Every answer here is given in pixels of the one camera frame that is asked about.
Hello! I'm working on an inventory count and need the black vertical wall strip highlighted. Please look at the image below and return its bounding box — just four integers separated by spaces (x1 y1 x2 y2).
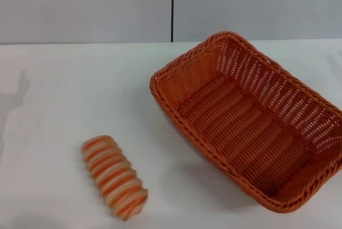
169 0 175 43

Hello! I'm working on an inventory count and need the orange woven plastic basket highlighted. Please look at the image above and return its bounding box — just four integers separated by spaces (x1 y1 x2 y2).
149 31 342 212

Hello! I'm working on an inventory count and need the orange white striped toy bread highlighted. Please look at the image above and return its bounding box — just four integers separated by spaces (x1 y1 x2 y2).
81 134 149 222

